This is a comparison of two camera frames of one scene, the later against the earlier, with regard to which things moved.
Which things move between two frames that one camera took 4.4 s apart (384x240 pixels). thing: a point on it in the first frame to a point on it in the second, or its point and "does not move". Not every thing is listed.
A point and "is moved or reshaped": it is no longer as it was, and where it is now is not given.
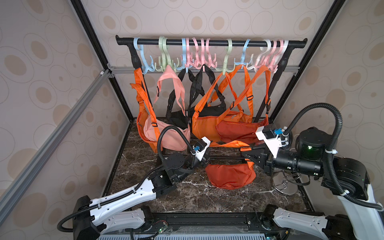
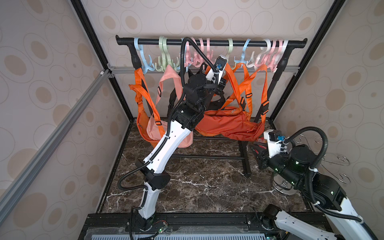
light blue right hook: [242, 61] does not move
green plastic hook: [163, 43] does not move
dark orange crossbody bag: [241, 131] is moved or reshaped
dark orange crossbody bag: [231, 176] to [240, 119]
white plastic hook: [249, 66] does not move
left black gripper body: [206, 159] to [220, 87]
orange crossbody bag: [205, 129] to [241, 79]
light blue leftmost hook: [146, 66] does not move
